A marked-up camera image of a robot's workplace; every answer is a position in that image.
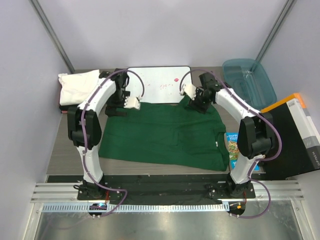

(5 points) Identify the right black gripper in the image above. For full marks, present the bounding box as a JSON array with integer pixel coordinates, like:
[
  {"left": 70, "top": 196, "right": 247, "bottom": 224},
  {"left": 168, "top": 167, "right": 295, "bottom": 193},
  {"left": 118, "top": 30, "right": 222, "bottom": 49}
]
[{"left": 187, "top": 86, "right": 213, "bottom": 115}]

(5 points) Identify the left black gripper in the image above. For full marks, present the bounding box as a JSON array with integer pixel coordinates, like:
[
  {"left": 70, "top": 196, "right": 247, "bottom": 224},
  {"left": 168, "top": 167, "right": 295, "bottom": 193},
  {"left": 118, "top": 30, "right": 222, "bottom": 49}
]
[{"left": 105, "top": 90, "right": 130, "bottom": 117}]

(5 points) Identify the green polo t shirt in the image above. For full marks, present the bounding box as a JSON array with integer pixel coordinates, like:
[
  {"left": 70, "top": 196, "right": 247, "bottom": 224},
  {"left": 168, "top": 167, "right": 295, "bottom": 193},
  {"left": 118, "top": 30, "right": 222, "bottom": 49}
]
[{"left": 98, "top": 96, "right": 230, "bottom": 171}]

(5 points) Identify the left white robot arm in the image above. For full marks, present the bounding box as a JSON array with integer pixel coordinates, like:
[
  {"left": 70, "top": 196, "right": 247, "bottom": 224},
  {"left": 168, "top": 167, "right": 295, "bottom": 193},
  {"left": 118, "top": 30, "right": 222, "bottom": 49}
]
[{"left": 67, "top": 68, "right": 129, "bottom": 200}]

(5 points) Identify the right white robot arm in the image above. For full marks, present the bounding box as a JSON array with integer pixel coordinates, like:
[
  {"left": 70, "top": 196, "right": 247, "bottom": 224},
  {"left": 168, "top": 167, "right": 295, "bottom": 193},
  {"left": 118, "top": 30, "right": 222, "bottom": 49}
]
[{"left": 179, "top": 70, "right": 281, "bottom": 198}]

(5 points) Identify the white board mat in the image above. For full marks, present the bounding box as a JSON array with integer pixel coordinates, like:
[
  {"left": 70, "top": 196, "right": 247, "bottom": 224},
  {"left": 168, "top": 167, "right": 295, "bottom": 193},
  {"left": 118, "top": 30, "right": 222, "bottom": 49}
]
[{"left": 125, "top": 66, "right": 191, "bottom": 104}]

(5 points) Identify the white folded t shirt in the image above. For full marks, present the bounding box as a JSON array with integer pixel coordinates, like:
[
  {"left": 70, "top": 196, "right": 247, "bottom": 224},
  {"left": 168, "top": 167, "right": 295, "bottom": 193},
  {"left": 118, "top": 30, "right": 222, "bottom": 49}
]
[{"left": 58, "top": 69, "right": 100, "bottom": 106}]

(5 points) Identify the colourful picture book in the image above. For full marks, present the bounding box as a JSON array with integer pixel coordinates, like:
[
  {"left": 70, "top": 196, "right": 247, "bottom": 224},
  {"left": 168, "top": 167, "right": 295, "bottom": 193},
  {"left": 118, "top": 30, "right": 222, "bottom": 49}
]
[{"left": 225, "top": 131, "right": 261, "bottom": 173}]

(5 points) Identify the teal plastic bin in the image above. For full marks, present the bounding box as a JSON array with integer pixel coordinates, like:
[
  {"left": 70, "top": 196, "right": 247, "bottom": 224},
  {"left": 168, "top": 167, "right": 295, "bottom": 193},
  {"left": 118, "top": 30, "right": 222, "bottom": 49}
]
[{"left": 222, "top": 58, "right": 277, "bottom": 110}]

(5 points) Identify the black orange file box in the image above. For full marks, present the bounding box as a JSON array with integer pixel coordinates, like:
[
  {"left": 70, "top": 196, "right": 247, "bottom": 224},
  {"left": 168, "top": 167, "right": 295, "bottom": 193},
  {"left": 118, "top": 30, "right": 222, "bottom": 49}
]
[{"left": 261, "top": 93, "right": 320, "bottom": 180}]

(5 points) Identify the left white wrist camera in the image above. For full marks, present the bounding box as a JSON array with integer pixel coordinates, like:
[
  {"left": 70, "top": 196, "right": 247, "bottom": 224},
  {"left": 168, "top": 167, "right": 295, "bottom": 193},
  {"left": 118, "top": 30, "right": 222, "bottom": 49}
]
[{"left": 123, "top": 96, "right": 142, "bottom": 110}]

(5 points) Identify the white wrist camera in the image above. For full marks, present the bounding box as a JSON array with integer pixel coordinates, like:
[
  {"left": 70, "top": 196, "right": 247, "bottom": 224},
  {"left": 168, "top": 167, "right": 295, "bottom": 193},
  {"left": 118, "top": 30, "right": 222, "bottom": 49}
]
[
  {"left": 179, "top": 83, "right": 197, "bottom": 100},
  {"left": 123, "top": 96, "right": 142, "bottom": 110}
]

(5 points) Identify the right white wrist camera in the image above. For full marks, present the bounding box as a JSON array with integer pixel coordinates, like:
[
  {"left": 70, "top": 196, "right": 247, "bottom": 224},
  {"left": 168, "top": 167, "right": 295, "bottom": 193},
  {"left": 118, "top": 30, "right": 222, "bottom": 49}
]
[{"left": 179, "top": 83, "right": 197, "bottom": 100}]

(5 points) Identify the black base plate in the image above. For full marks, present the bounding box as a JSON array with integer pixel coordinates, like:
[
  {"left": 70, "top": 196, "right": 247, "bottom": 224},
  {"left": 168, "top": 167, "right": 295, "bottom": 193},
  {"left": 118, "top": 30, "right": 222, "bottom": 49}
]
[{"left": 47, "top": 174, "right": 256, "bottom": 205}]

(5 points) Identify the aluminium rail frame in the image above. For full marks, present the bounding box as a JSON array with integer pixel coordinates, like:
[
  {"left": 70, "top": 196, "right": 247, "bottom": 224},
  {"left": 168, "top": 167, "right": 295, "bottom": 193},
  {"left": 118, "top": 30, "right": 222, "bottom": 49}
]
[{"left": 24, "top": 175, "right": 316, "bottom": 240}]

